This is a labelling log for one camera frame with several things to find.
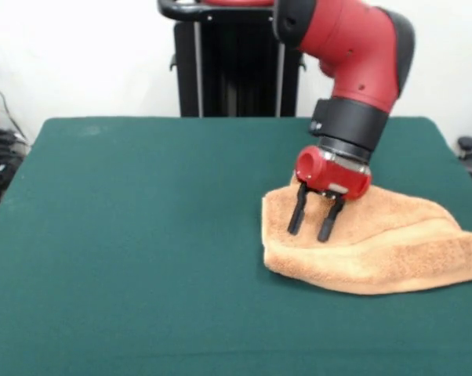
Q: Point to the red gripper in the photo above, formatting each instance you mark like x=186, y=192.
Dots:
x=334, y=178

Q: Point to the orange terry towel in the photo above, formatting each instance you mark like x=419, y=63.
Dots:
x=377, y=258

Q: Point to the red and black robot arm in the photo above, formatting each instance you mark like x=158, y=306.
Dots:
x=353, y=47

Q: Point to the dark green table cloth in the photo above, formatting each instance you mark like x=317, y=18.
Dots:
x=63, y=282

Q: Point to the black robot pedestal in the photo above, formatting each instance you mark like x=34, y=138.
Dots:
x=236, y=78

